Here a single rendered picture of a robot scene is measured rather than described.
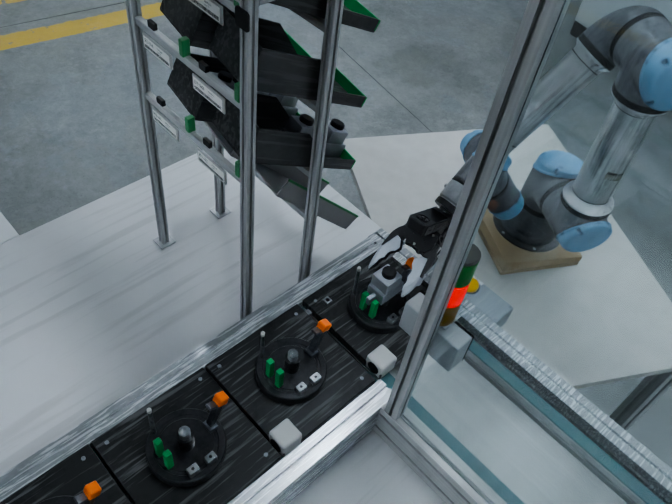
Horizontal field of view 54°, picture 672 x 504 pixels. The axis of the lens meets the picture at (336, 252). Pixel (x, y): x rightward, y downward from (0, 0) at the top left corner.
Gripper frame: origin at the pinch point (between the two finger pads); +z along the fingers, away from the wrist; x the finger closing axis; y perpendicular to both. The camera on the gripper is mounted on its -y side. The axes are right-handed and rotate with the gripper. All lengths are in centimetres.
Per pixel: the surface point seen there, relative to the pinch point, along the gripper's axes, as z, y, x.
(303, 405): 28.7, -8.2, -6.7
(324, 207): -3.0, -0.5, 21.4
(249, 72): -11, -50, 19
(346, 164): -12.7, -7.2, 20.4
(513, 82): -26, -61, -19
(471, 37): -145, 240, 148
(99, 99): 27, 112, 220
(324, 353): 19.8, -1.7, -0.8
